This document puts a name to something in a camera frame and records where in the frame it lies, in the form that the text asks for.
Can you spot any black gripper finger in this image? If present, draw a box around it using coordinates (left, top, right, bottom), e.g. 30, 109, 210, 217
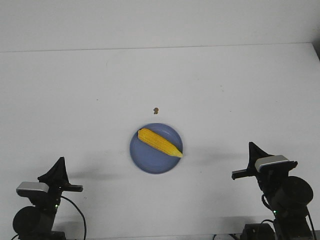
246, 142, 272, 173
37, 156, 70, 187

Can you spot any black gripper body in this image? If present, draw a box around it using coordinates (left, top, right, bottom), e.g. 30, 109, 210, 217
231, 168, 258, 180
49, 184, 83, 195

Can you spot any blue round plate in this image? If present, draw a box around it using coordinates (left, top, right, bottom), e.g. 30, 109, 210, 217
129, 123, 183, 174

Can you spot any yellow corn cob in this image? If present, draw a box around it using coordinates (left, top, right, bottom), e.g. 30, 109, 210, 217
137, 128, 183, 158

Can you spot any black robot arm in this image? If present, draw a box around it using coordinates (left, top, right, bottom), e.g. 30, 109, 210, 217
12, 156, 87, 240
231, 142, 317, 240

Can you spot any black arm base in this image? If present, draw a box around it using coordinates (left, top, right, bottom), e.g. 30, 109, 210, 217
240, 223, 276, 240

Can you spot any small brown table mark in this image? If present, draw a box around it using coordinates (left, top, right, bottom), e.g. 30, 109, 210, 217
153, 107, 159, 115

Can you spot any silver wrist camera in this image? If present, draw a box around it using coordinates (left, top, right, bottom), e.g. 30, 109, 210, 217
254, 155, 298, 173
16, 181, 49, 198

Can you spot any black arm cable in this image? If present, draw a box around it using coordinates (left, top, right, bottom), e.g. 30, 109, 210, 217
260, 193, 316, 240
59, 195, 87, 240

